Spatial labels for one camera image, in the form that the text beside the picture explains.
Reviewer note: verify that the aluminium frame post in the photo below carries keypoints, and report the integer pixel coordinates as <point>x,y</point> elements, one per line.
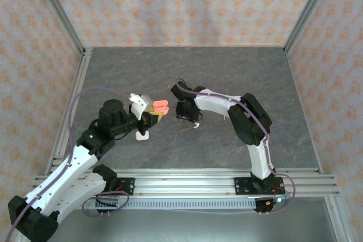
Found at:
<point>307,9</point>
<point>61,15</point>

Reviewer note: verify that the pink earbud charging case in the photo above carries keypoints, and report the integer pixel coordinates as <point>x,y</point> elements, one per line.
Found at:
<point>161,103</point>

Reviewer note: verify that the aluminium table side rail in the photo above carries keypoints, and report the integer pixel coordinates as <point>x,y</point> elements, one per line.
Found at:
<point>80,77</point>

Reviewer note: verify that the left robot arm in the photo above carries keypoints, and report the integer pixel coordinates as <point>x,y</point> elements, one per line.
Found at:
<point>65,168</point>

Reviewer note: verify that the wide aluminium mounting rail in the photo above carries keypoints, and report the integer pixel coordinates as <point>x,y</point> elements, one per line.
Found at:
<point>184,185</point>

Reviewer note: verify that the aluminium lower frame bar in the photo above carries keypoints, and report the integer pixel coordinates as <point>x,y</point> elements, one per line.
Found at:
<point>339,219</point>

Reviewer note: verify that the white earbud charging case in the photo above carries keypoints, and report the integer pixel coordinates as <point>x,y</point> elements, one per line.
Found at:
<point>137,137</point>

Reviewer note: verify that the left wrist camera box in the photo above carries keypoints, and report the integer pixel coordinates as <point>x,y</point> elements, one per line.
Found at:
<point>139,106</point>

